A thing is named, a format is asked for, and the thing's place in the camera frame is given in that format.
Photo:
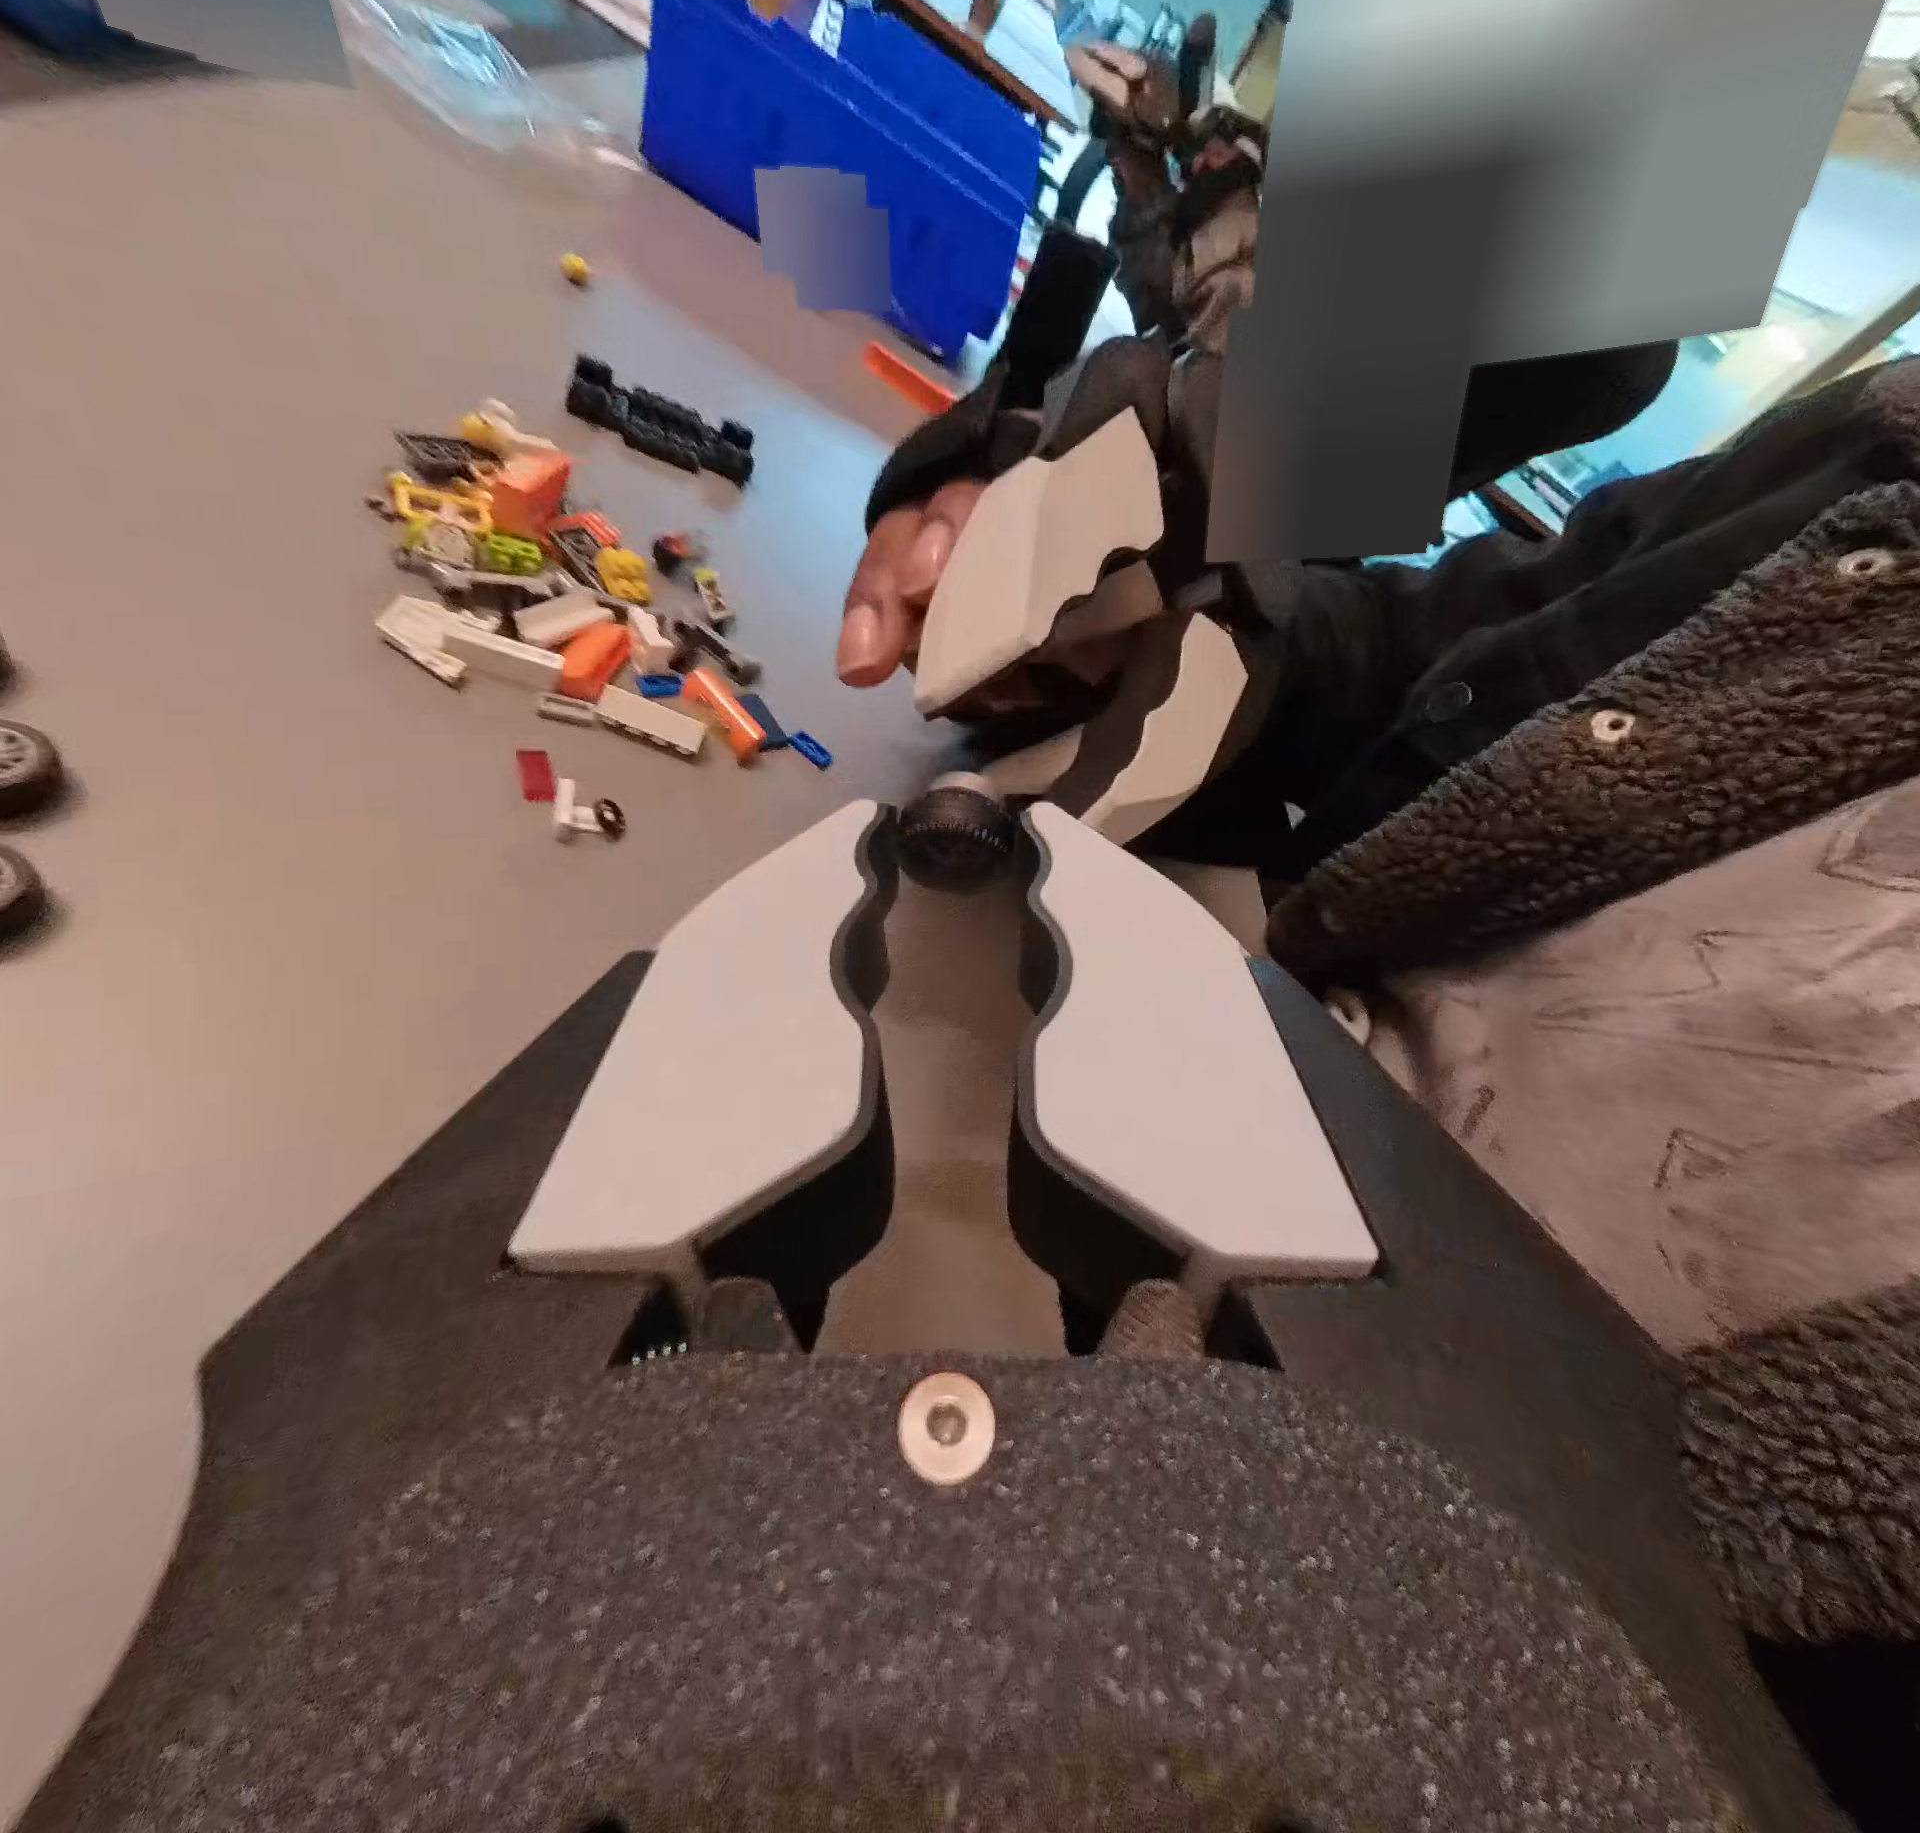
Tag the small blue lego piece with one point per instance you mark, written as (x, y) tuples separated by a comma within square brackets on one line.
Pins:
[(810, 754)]

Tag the orange lego race car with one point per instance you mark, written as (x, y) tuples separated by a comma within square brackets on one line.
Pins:
[(660, 423)]

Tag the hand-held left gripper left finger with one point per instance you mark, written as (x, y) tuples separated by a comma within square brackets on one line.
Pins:
[(705, 1110)]

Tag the orange white lego cockpit piece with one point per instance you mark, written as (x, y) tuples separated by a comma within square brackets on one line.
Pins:
[(597, 655)]

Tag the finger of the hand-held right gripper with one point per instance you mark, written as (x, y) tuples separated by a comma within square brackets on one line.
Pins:
[(1153, 754), (1030, 557)]

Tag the person's right hand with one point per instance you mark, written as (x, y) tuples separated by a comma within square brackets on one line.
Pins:
[(899, 557)]

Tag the white lego brick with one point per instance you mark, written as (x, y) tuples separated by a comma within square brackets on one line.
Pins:
[(652, 715)]

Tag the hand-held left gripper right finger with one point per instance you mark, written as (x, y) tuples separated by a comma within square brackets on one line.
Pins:
[(1203, 1110)]

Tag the pile of loose lego pieces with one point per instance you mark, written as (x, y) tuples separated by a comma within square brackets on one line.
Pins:
[(449, 630)]

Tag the person's pale printed shirt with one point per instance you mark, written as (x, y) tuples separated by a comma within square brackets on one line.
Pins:
[(1684, 1085)]

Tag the clear plastic bag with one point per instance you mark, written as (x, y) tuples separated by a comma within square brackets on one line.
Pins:
[(477, 61)]

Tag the orange flat object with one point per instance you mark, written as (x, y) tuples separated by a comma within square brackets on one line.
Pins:
[(915, 379)]

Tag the small red white lego piece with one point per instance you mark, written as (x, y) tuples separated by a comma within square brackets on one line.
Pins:
[(539, 773)]

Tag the black lego wheel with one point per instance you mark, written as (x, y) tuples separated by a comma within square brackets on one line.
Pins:
[(962, 839), (15, 894), (15, 773)]

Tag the orange white lego nose piece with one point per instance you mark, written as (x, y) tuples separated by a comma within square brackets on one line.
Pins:
[(533, 490)]

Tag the blue plastic bin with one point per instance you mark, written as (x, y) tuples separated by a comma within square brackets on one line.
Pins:
[(836, 121)]

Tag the white lego steering wheel piece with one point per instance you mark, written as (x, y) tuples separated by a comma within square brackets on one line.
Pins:
[(583, 815)]

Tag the person's right forearm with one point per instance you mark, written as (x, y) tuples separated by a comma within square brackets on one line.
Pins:
[(1465, 604)]

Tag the long orange lego piece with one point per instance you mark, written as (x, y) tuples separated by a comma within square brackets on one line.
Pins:
[(725, 710)]

